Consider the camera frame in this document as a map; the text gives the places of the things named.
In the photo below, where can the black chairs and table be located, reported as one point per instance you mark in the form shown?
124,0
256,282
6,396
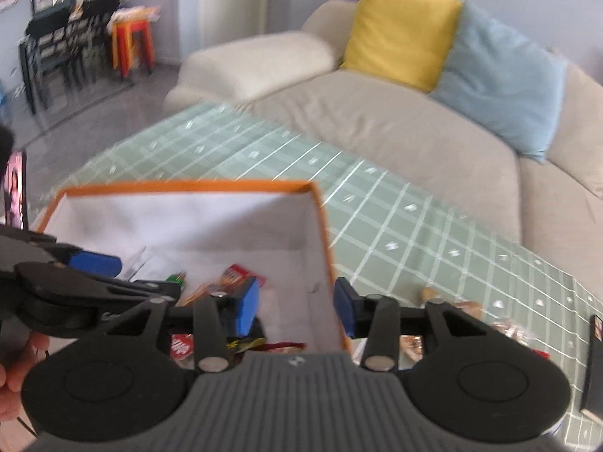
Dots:
61,52

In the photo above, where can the clear packet of white balls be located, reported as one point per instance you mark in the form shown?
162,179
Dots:
513,332

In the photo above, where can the clear packet brown snack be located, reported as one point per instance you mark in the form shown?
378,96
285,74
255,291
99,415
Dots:
410,346

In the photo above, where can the black notebook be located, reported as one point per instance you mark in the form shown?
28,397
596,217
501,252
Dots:
593,367

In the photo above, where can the beige cushion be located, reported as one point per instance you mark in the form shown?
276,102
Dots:
584,141

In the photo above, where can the yellow cushion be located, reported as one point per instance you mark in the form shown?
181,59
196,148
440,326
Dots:
400,33

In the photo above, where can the person's left hand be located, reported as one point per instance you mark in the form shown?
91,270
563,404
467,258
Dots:
14,381

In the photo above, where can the green sausage stick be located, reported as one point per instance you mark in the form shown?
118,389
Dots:
176,278

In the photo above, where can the red spicy snack packet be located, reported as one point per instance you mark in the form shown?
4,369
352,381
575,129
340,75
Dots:
233,274

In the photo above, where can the light blue cushion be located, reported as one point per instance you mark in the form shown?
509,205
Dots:
504,84

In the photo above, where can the beige sofa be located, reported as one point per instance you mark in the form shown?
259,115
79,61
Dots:
377,117

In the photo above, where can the black phone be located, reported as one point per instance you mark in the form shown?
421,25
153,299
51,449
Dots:
15,193

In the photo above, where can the long white snack packet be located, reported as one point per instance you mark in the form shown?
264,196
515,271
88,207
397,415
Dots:
141,266

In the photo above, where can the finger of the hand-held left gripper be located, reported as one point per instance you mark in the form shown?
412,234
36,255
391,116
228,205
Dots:
94,287
96,263

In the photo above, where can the orange cardboard box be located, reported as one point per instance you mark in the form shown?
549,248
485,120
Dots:
188,226

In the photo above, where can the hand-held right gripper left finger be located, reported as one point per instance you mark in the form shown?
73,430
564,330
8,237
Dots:
247,306

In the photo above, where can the red plastic stool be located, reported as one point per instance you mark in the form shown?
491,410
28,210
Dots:
134,47

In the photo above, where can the black yellow snack packet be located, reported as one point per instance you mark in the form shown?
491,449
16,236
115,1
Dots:
245,342

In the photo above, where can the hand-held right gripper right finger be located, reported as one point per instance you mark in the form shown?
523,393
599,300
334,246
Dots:
344,310

